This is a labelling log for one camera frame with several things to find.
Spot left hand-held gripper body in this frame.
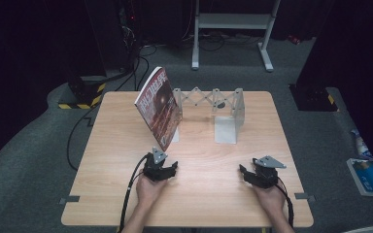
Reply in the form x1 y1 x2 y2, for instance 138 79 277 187
142 147 173 183

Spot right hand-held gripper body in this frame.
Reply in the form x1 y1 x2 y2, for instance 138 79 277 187
252 155 288 189

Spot dark red cover book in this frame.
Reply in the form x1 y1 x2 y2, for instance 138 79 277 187
134 66 184 152

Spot person's left hand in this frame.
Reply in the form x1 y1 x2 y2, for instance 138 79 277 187
135 176 169 209

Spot person's right hand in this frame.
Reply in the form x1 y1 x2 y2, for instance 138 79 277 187
252 183 288 217

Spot grey tape tab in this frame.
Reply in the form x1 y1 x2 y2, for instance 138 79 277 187
59 195 81 205
293 192 317 203

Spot black yellow striped stand base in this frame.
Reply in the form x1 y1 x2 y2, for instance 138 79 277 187
288 83 340 113
57 75 107 111

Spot blue and white packet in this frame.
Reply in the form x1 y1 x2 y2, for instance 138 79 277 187
346 157 373 199

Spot white flat object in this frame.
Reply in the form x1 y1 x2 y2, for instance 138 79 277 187
342 225 373 233

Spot dark equipment rack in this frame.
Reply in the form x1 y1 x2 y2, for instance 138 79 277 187
116 0 145 73

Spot white metal floor stand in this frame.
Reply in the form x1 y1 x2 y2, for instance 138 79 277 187
191 0 282 73

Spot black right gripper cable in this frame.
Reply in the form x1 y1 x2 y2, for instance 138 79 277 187
274 177 295 228

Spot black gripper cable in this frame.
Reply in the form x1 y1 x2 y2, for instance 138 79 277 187
274 177 295 228
118 152 153 233

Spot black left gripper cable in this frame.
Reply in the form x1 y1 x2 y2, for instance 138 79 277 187
118 152 153 233

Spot black floor cable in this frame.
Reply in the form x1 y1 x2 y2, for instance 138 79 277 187
66 105 95 172

